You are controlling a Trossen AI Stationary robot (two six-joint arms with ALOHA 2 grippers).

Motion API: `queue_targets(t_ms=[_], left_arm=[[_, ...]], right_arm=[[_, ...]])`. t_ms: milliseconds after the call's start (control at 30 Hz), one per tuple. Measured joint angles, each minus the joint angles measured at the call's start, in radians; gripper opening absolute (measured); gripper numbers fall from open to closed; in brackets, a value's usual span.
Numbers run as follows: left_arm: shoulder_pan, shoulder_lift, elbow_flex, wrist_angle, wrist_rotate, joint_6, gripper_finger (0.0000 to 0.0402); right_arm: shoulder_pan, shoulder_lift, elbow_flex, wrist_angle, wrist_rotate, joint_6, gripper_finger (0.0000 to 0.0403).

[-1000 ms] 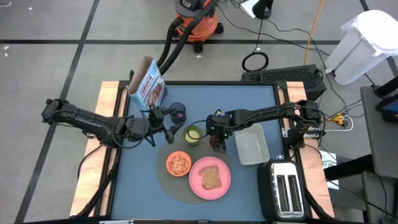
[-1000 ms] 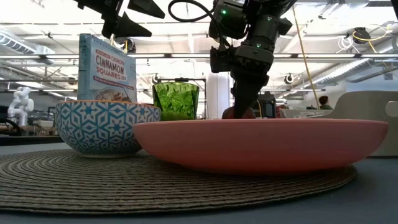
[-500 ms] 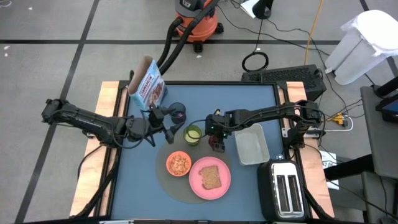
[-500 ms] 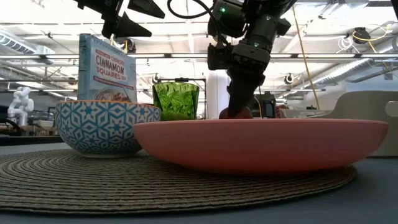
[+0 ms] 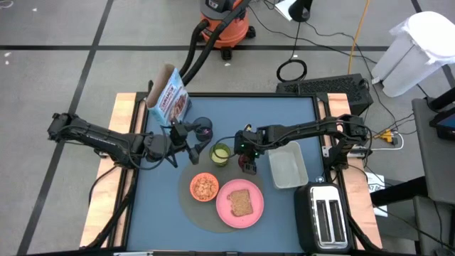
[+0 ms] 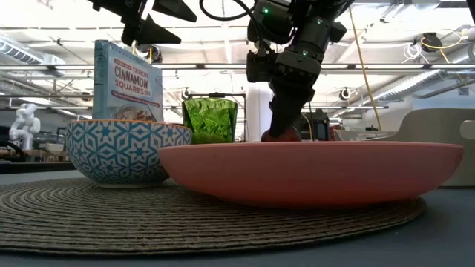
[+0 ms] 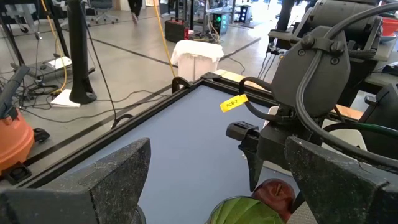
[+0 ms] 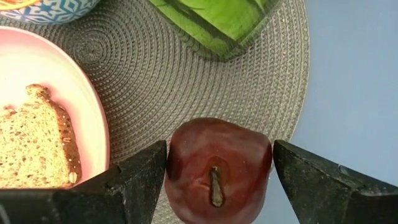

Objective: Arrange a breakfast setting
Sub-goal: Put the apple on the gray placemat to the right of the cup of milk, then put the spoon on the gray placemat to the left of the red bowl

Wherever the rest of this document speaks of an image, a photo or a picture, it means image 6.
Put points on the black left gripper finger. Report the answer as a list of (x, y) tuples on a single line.
[(174, 9), (148, 33)]

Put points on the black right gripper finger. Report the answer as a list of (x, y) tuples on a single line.
[(281, 115), (301, 107)]

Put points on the red apple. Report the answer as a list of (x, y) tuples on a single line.
[(294, 136)]

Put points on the cinnamon squares cereal box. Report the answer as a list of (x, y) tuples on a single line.
[(126, 85)]

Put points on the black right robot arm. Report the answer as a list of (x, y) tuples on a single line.
[(297, 18)]

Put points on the black monitor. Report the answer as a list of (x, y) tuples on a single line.
[(319, 128)]

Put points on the pink plate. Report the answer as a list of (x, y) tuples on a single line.
[(311, 174)]

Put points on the green faceted glass cup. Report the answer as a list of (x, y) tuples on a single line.
[(209, 118)]

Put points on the blue white patterned bowl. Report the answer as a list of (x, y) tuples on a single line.
[(122, 152)]

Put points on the round woven placemat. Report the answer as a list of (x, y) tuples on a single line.
[(111, 219)]

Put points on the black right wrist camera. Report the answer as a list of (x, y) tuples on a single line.
[(259, 66)]

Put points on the black table frame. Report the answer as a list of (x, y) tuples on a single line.
[(37, 167)]

